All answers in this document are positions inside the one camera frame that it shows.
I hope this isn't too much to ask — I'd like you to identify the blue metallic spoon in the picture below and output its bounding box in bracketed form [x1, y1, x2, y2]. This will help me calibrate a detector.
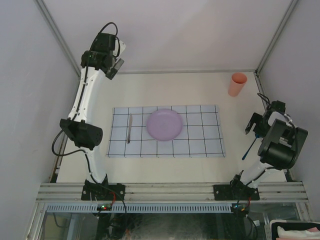
[241, 134, 260, 161]

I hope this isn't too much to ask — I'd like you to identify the pink plastic cup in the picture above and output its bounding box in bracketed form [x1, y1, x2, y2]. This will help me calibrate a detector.
[228, 72, 248, 97]

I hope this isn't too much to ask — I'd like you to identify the silver table knife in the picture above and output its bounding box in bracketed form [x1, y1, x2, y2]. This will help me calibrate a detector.
[126, 114, 133, 144]

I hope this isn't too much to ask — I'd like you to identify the blue checkered cloth placemat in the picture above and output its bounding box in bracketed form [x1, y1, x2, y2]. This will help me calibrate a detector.
[107, 105, 226, 158]

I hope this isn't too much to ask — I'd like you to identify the purple plastic plate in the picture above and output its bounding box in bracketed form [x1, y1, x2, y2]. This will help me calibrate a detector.
[146, 109, 183, 142]

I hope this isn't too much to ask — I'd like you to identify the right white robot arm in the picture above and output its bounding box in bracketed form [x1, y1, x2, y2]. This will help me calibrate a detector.
[229, 100, 308, 200]

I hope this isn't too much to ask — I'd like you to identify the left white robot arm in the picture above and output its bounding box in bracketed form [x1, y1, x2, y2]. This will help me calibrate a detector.
[59, 33, 126, 200]

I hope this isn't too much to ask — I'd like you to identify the grey bin with cloths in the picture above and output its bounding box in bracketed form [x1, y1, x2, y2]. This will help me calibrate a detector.
[264, 220, 320, 240]

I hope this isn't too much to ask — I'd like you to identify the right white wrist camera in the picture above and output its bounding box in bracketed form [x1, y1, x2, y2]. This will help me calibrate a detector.
[267, 111, 288, 127]

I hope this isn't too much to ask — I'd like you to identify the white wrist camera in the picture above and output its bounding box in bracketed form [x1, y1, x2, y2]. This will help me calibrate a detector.
[267, 111, 288, 127]
[113, 38, 126, 58]

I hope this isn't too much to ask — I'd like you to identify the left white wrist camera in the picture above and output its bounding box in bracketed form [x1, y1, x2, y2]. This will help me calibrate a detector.
[113, 38, 126, 58]

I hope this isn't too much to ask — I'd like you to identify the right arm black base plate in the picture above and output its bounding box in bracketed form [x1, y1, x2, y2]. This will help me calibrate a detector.
[213, 184, 260, 201]

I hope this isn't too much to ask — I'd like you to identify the aluminium front frame rail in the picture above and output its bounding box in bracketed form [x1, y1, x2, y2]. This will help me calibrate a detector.
[36, 182, 309, 203]

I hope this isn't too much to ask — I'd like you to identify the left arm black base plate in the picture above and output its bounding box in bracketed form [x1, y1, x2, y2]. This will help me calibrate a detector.
[81, 182, 126, 201]

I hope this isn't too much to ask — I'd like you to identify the blue slotted cable duct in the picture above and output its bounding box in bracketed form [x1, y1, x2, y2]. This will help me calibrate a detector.
[46, 203, 232, 214]

